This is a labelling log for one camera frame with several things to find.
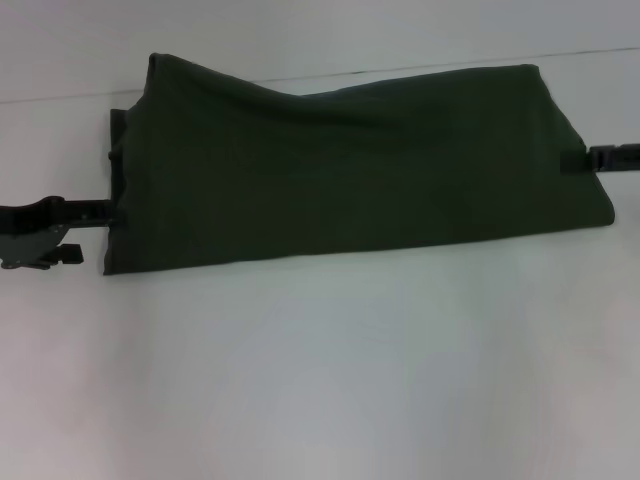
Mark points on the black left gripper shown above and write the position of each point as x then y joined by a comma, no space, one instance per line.
30,230

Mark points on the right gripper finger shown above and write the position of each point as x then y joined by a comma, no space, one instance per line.
600,159

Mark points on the dark green FREE T-shirt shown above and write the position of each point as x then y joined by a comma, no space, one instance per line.
350,170

